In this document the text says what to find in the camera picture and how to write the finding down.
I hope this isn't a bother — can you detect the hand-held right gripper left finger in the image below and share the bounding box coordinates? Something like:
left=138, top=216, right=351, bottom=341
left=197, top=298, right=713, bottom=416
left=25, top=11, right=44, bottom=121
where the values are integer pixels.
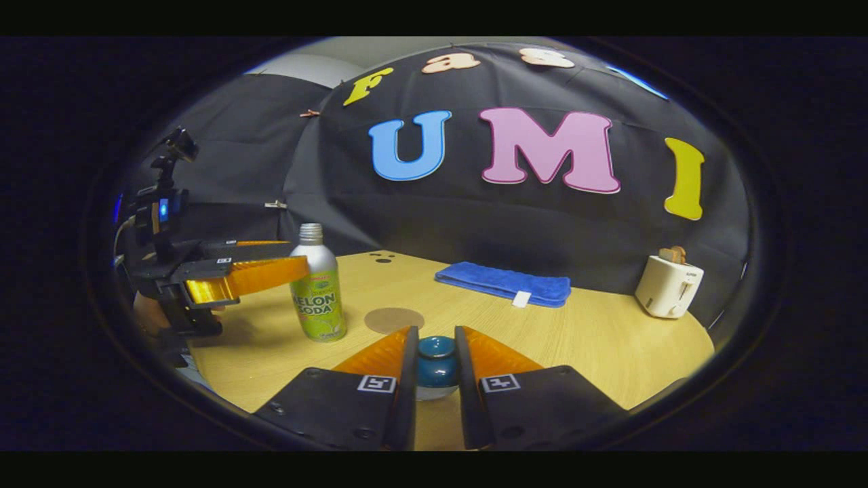
left=252, top=325, right=420, bottom=451

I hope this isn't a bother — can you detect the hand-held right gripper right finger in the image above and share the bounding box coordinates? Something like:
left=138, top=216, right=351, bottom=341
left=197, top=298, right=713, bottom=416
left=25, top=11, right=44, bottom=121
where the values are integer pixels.
left=454, top=325, right=628, bottom=451

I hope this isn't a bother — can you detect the teal teacup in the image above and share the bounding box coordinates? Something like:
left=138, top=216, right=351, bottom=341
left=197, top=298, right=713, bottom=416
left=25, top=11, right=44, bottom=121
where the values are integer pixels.
left=415, top=356, right=462, bottom=401

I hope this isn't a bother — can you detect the silver green label water bottle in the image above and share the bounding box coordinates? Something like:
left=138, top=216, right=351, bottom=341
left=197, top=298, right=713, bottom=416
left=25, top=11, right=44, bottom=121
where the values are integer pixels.
left=290, top=223, right=348, bottom=343

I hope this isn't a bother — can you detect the round brown coaster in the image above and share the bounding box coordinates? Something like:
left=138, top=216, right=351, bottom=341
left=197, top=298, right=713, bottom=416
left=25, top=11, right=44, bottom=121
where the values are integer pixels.
left=364, top=307, right=425, bottom=335

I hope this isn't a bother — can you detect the blue folded towel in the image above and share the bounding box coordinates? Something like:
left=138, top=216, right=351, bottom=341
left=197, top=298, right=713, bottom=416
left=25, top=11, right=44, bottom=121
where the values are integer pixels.
left=435, top=262, right=572, bottom=308

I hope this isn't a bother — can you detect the black backdrop cloth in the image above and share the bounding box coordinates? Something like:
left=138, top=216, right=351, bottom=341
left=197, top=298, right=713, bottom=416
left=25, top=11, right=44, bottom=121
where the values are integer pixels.
left=112, top=42, right=753, bottom=333

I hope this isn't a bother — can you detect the white toaster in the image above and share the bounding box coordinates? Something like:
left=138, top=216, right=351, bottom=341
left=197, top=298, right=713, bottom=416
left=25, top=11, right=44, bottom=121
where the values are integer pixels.
left=635, top=254, right=705, bottom=319

